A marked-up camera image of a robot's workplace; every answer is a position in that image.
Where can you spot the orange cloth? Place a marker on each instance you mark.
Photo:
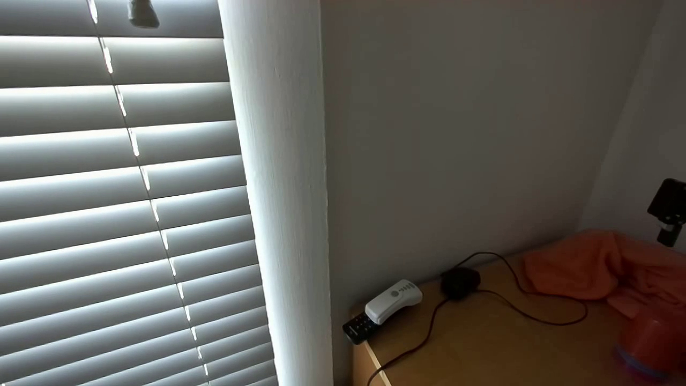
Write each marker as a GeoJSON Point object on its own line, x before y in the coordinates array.
{"type": "Point", "coordinates": [589, 265]}

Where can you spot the black remote control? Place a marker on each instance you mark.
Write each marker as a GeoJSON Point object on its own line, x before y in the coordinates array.
{"type": "Point", "coordinates": [358, 327]}

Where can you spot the white window blind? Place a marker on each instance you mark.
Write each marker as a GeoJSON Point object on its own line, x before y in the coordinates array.
{"type": "Point", "coordinates": [107, 214]}

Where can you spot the camera on mount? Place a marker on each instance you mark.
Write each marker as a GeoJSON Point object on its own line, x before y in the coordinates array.
{"type": "Point", "coordinates": [669, 210]}

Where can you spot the black power adapter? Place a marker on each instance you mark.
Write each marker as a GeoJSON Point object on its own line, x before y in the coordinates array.
{"type": "Point", "coordinates": [460, 281]}

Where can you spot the white remote control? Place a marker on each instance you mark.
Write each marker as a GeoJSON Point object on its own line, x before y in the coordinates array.
{"type": "Point", "coordinates": [391, 302]}

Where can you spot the orange cup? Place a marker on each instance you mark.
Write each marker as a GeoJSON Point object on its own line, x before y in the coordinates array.
{"type": "Point", "coordinates": [654, 338]}

